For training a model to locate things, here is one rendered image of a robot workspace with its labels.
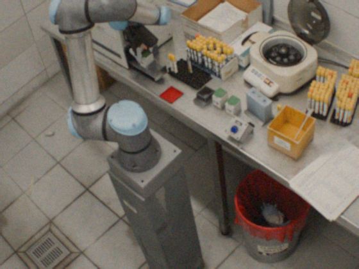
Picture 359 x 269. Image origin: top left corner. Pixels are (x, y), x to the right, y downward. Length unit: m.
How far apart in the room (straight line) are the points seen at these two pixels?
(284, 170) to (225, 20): 0.81
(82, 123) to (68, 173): 1.44
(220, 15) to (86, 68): 0.93
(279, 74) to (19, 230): 1.76
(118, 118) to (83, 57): 0.23
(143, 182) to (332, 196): 0.65
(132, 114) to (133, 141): 0.09
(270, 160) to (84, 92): 0.69
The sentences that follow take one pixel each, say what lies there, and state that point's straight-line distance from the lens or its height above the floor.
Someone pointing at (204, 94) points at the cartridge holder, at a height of 0.89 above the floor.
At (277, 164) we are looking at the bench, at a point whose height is 0.88.
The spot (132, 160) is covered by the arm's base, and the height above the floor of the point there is 1.00.
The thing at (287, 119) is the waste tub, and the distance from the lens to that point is 1.92.
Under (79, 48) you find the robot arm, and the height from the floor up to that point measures 1.41.
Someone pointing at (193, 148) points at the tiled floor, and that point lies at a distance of 3.00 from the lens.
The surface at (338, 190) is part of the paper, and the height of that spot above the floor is 0.89.
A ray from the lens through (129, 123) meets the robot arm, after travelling 1.60.
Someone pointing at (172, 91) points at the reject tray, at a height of 0.88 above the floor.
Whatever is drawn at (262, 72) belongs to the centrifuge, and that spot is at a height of 0.94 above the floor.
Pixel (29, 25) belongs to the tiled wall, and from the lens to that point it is 3.45.
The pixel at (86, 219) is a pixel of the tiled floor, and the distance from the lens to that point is 2.86.
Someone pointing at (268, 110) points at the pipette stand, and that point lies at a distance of 1.89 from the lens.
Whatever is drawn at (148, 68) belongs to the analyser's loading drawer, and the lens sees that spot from 2.14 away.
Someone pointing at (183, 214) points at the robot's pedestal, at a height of 0.60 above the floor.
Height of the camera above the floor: 2.34
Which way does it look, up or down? 49 degrees down
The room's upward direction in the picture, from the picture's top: 12 degrees counter-clockwise
